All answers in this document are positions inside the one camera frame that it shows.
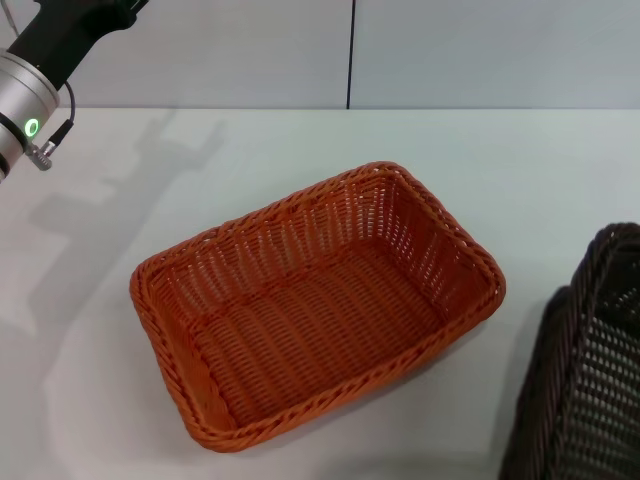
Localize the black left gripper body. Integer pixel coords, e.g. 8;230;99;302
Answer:
7;0;151;94

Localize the orange woven plastic basket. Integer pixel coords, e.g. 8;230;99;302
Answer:
130;160;507;454

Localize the dark brown woven basket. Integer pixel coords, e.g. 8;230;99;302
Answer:
499;222;640;480

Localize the grey cable with metal connector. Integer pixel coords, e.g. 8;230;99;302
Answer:
24;82;76;172

